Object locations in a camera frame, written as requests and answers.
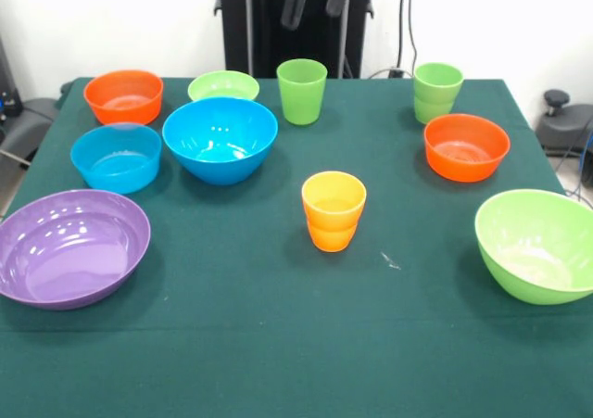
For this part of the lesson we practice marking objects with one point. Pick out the grey stand base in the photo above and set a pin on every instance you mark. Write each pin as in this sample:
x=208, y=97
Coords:
x=565, y=130
x=28, y=121

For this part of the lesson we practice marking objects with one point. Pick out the black device with blue light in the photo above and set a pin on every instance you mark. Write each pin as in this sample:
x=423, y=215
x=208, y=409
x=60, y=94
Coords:
x=9, y=93

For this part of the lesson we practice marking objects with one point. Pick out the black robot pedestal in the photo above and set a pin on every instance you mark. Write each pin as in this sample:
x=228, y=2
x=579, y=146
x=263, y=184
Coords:
x=268, y=42

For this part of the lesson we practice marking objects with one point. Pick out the orange-yellow stepped cup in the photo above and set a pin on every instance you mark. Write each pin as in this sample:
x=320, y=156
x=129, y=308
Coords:
x=333, y=232

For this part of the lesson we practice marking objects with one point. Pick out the orange bowl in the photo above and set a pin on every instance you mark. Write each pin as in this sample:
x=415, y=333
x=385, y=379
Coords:
x=465, y=158
x=122, y=107

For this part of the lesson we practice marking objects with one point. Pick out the dark green tablecloth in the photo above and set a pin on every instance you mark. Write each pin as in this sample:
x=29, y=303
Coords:
x=296, y=320

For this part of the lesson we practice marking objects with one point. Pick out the green stepped cup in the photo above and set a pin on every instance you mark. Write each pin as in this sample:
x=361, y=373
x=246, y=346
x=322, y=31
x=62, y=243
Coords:
x=437, y=93

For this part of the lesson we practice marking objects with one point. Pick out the large blue bowl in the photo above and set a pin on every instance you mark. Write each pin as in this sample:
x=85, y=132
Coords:
x=220, y=158

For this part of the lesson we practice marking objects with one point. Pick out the small light green bowl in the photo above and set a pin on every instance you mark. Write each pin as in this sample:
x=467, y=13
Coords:
x=222, y=86

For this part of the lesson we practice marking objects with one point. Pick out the large green bowl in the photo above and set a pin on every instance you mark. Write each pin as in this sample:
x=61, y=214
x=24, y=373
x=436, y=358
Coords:
x=533, y=260

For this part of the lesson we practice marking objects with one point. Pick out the purple bowl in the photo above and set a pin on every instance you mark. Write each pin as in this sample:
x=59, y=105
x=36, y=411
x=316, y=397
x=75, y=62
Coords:
x=69, y=260

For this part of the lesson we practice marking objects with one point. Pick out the small blue bowl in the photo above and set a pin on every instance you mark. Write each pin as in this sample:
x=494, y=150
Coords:
x=116, y=172

